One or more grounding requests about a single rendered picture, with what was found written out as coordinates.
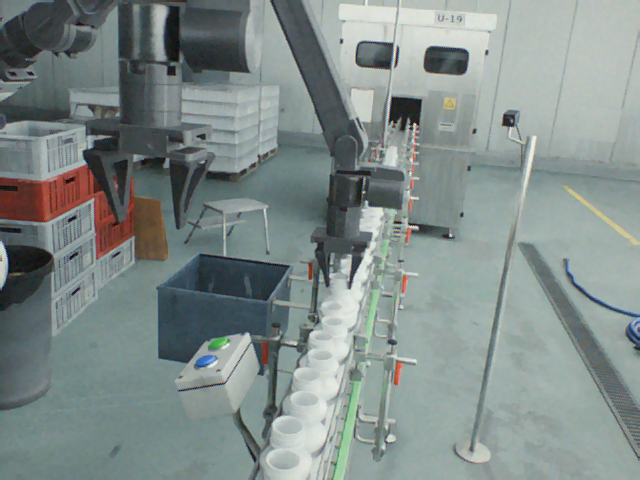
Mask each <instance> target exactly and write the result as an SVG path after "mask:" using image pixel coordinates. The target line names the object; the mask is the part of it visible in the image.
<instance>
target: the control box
mask: <svg viewBox="0 0 640 480"><path fill-rule="evenodd" d="M225 337H226V338H227V339H228V343H227V344H225V345H224V346H222V347H219V348H214V349H212V348H210V342H211V341H213V340H214V339H217V338H214V339H209V340H206V342H205V343H204V344H203V345H202V347H201V348H200V349H199V350H198V352H197V353H196V354H195V355H194V357H193V358H192V359H191V360H190V362H189V363H188V364H187V365H186V366H187V367H186V368H185V369H183V371H182V372H181V373H180V374H179V376H178V377H177V378H176V380H175V385H176V387H177V389H178V391H179V396H180V398H181V401H182V404H183V407H184V409H185V411H186V414H187V417H188V419H189V420H195V419H201V418H208V417H221V416H227V415H232V416H233V420H234V423H235V425H236V426H237V428H238V429H239V431H240V432H241V434H242V435H243V437H244V440H245V443H246V445H247V448H248V450H249V452H250V456H251V458H252V460H253V462H254V463H255V461H256V459H257V457H258V455H259V453H260V450H261V449H260V447H259V446H258V444H257V443H256V441H255V439H254V438H253V436H252V435H251V433H250V432H249V430H248V429H247V427H246V426H245V424H244V422H243V419H242V415H241V408H240V404H241V402H242V400H243V398H244V397H245V395H246V393H247V391H248V389H249V387H250V385H251V384H252V383H253V381H254V379H255V377H256V375H257V373H258V372H259V370H260V366H259V363H258V360H257V357H256V354H255V350H254V347H253V344H252V343H251V338H250V335H249V333H248V332H245V333H240V334H234V335H229V336H225ZM209 354H212V355H214V356H215V358H216V360H215V361H214V362H213V363H211V364H209V365H207V366H204V367H196V360H197V359H199V358H200V357H202V356H205V355H209Z"/></svg>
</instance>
